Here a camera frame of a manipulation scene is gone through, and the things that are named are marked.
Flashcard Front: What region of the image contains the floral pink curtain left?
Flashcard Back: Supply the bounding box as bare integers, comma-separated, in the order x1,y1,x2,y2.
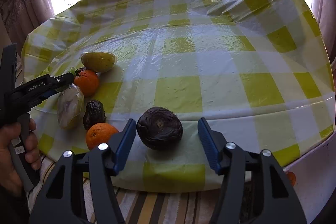
1,0,54,55

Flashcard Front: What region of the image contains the person's left hand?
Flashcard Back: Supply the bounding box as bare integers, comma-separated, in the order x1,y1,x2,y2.
1,118,41,196

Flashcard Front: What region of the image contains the yellow checkered plastic tablecloth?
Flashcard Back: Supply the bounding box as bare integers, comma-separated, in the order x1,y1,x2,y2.
22,0,335,193

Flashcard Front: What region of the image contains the orange tangerine back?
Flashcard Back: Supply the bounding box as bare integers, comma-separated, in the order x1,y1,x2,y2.
74,69,100,97

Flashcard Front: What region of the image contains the wrapped green fruit slice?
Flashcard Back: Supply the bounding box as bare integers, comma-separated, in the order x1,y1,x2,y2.
63,66,76,77

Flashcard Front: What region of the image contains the orange tangerine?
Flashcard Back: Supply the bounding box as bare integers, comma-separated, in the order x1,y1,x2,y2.
286,171,296,186
74,69,100,97
85,123,119,150

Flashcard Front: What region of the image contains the purple white cardboard box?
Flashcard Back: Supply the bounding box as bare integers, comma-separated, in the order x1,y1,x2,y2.
284,133,335,223

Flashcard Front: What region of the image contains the large dark passion fruit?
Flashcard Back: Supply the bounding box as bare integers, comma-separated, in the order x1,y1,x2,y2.
136,106,183,151

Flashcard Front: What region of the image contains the wrapped pale fruit half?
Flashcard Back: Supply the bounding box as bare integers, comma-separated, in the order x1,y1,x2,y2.
57,84,84,130

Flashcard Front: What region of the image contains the small dark passion fruit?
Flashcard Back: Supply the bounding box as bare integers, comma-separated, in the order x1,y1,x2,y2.
83,100,106,130

